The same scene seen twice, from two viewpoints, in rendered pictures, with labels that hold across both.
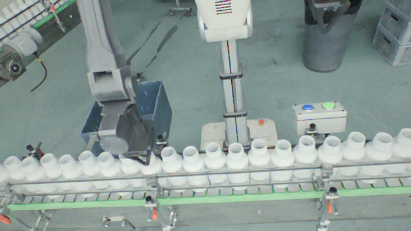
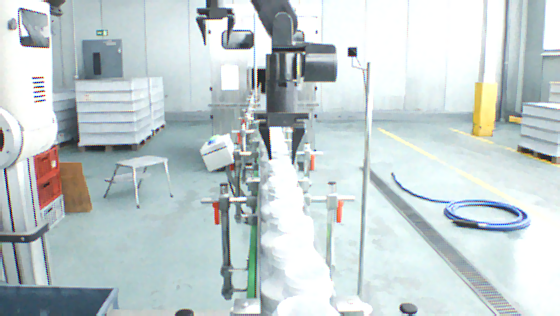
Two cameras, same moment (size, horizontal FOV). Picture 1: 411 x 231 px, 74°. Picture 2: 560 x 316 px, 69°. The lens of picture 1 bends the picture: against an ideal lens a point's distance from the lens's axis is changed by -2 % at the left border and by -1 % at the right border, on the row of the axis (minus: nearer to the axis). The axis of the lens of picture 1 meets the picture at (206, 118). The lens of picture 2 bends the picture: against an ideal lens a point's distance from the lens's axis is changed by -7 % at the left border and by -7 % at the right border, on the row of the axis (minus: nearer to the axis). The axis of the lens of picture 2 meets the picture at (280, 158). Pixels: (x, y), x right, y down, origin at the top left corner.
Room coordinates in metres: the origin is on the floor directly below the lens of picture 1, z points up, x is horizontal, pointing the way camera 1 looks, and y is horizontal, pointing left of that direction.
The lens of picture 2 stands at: (0.65, 0.95, 1.32)
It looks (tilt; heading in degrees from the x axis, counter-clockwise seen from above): 12 degrees down; 257
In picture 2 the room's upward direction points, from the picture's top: straight up
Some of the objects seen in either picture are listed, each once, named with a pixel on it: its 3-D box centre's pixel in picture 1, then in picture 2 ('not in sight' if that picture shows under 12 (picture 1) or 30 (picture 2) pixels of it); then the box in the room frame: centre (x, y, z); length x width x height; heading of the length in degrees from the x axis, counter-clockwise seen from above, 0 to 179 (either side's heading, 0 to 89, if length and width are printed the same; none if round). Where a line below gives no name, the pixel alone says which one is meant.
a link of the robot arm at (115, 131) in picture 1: (116, 114); (303, 49); (0.43, 0.18, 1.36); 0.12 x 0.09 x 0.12; 170
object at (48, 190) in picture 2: not in sight; (25, 191); (2.02, -2.80, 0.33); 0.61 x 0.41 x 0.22; 83
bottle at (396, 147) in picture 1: (397, 154); not in sight; (0.37, -0.47, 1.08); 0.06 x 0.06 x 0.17
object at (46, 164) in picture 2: not in sight; (23, 166); (2.02, -2.81, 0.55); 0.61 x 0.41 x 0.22; 83
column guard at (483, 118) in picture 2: not in sight; (484, 109); (-5.42, -6.59, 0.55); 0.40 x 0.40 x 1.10; 80
